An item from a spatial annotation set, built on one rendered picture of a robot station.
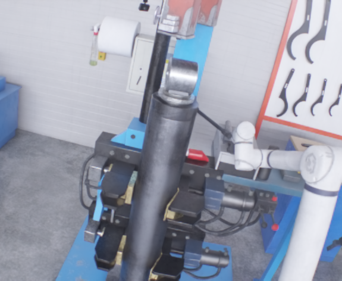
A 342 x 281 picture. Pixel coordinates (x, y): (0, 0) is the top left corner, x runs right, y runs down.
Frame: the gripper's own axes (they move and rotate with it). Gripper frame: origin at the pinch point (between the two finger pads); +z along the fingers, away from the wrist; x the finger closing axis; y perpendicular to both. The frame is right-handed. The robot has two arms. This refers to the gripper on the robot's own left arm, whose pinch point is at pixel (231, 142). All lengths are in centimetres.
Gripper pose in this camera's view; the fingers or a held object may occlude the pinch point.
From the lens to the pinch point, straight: 186.5
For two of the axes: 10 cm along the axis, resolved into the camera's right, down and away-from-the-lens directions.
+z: -0.5, 2.0, 9.8
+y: 2.2, -9.5, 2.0
